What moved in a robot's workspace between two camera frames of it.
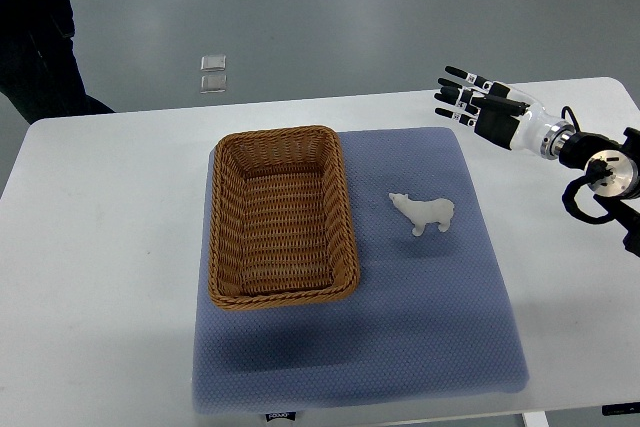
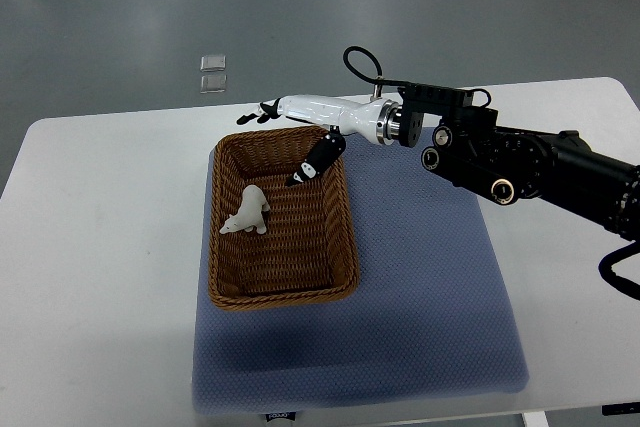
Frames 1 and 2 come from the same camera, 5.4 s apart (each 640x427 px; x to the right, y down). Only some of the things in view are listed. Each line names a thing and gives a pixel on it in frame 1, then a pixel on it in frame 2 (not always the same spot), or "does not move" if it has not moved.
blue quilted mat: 433,315 does not move
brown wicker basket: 280,226 does not move
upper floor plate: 213,63 does not move
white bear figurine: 421,213 to 250,215
